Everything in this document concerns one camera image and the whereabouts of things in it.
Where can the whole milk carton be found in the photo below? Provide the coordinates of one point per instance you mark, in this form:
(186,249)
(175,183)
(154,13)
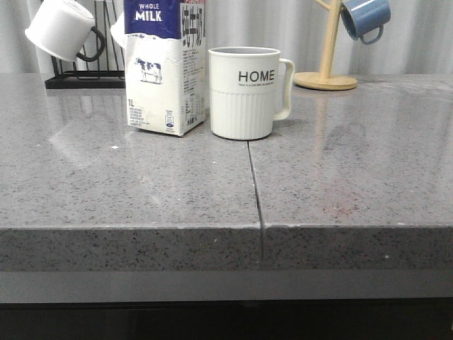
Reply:
(165,69)

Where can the cream HOME mug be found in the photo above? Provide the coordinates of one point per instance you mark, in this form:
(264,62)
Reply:
(250,89)

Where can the wooden mug tree stand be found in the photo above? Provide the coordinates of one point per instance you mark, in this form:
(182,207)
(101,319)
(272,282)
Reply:
(324,79)

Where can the white mug right hanging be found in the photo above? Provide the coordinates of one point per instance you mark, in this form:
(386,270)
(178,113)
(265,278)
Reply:
(117,31)

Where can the white mug hanging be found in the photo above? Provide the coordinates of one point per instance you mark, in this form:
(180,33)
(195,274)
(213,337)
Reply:
(61,29)
(117,31)

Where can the blue hanging mug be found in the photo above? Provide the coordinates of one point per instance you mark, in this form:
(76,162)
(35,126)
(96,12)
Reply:
(365,19)

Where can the white mug left hanging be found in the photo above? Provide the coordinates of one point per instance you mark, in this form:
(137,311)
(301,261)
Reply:
(61,29)

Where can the black wire mug rack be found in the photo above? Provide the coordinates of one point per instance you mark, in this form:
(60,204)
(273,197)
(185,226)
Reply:
(108,71)

